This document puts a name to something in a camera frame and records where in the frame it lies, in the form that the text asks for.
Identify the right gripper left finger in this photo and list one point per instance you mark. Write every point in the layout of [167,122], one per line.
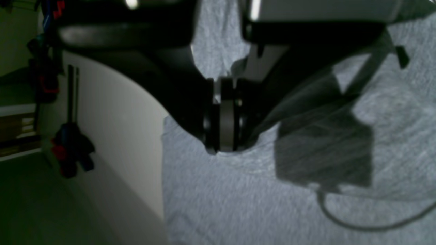
[158,57]

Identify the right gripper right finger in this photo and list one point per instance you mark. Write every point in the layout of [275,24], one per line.
[282,56]

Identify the grey T-shirt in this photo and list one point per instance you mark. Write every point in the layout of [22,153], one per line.
[347,158]

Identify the blue clamp left edge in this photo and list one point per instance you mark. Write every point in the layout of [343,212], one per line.
[45,65]

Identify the blue bar clamp on table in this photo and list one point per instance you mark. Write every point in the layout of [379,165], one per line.
[70,147]

